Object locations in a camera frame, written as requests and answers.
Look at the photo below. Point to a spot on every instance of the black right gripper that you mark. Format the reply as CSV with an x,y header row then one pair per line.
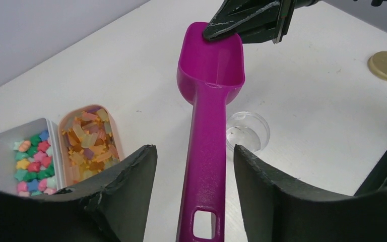
x,y
254,21

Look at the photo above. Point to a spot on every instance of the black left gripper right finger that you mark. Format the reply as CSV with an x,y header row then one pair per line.
x,y
276,206

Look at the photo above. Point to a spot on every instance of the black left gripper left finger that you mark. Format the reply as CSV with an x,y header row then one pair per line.
x,y
110,206

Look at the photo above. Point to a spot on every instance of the clear plastic jar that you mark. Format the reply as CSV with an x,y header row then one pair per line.
x,y
247,129

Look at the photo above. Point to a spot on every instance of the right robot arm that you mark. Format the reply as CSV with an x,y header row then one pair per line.
x,y
372,12

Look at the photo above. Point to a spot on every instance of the pink gummy candy box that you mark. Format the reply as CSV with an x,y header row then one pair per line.
x,y
89,143

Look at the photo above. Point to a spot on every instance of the white star candy box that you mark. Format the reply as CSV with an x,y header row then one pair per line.
x,y
31,159

